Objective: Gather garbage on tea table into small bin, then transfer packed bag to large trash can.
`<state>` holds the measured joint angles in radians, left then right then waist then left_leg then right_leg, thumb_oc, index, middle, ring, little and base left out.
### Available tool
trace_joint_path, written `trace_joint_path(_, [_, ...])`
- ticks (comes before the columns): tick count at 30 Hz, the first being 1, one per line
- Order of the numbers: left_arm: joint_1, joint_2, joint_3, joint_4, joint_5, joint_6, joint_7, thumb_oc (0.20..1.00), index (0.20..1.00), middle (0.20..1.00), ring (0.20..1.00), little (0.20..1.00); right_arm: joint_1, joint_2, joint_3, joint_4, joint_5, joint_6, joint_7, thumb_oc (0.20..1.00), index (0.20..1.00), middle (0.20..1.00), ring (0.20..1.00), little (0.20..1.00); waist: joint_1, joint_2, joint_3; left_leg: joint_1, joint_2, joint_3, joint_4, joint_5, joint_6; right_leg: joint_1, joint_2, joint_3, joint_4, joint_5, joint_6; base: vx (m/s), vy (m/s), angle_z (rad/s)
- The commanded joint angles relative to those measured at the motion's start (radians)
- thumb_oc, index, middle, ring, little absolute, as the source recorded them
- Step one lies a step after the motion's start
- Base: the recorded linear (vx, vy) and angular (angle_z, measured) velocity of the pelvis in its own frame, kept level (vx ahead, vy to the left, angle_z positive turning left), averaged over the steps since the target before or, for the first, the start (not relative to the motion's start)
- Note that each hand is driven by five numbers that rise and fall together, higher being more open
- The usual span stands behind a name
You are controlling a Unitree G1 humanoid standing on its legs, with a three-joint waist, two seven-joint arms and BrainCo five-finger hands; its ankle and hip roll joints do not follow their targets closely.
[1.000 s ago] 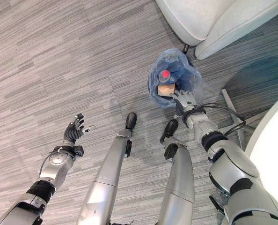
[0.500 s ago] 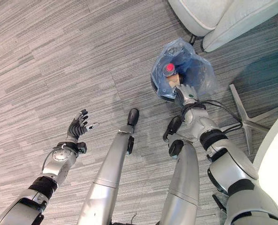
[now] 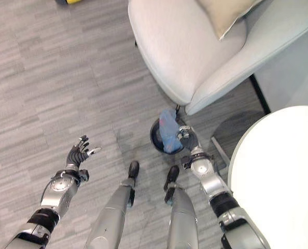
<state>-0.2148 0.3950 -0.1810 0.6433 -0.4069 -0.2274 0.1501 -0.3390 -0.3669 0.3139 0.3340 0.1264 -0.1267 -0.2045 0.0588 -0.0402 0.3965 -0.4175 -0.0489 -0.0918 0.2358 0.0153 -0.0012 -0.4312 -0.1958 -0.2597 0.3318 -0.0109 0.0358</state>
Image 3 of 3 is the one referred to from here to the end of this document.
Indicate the robot left leg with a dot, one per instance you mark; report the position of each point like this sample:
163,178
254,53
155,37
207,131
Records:
112,212

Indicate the beige cushion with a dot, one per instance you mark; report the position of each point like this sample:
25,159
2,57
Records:
224,14

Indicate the yellow object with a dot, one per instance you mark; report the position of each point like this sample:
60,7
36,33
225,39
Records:
71,1

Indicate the light grey armchair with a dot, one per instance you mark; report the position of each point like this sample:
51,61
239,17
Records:
195,49

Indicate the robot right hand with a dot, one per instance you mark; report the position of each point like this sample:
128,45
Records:
188,138

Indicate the robot right leg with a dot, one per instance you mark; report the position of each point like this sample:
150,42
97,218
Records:
178,210

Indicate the small black trash bin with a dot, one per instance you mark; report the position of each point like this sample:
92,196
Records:
159,138

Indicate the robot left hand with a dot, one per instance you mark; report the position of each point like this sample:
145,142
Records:
77,154

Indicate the robot leg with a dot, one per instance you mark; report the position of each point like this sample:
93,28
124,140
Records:
112,212
178,210

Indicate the round white tea table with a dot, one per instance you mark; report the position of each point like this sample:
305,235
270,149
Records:
278,179

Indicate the blue plastic garbage bag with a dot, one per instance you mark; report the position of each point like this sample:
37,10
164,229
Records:
169,129

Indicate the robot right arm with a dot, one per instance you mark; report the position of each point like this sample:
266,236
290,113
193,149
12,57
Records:
221,197

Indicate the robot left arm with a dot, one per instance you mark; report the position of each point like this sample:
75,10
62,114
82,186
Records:
43,205

